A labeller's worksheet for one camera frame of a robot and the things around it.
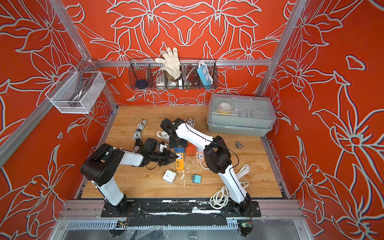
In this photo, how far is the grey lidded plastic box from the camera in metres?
0.92

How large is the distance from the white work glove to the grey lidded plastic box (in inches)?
11.5

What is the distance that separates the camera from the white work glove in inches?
35.1
